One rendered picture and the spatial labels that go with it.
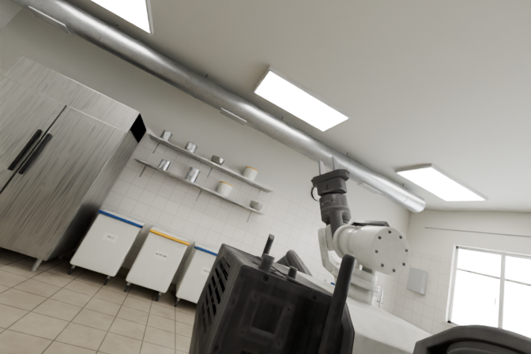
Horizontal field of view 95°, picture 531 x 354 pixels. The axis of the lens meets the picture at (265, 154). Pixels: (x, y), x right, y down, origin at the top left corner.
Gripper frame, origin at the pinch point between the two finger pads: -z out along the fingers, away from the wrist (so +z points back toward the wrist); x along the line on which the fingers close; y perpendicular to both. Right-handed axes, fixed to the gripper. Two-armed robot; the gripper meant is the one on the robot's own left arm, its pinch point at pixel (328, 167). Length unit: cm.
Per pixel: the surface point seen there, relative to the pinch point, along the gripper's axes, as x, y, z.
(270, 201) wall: -244, -263, -108
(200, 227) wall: -314, -165, -56
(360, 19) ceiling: 14, -71, -154
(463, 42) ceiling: 68, -119, -125
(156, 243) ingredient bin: -290, -85, -20
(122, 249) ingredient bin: -310, -54, -12
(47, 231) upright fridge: -316, 23, -23
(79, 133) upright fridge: -286, 35, -129
